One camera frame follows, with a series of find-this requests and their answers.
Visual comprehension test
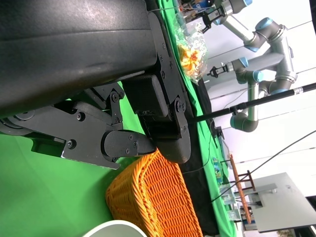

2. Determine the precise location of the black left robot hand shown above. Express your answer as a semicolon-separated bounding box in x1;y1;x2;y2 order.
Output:
0;0;191;171

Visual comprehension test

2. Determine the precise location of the grey-green bowl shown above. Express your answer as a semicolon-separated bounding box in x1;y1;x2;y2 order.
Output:
82;219;149;237

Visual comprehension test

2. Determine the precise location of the orange wicker basket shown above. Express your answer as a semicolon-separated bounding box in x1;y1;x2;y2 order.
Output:
105;149;203;237

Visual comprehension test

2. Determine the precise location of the clear bag with orange contents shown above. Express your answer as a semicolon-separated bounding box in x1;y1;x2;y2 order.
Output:
172;14;209;84

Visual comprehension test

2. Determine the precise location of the green tablecloth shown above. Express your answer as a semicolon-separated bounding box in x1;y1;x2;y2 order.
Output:
158;0;239;237
0;81;149;237

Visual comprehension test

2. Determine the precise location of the colourful printed pack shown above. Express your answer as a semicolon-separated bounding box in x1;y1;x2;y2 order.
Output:
212;157;224;185

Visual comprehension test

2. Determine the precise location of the black stand pole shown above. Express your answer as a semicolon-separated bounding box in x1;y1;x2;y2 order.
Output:
190;82;316;124

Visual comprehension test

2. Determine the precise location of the brown wooden rack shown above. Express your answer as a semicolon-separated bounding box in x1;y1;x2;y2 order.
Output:
228;154;257;224

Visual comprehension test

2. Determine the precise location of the grey monitor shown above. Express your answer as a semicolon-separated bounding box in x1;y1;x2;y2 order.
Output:
248;172;316;233

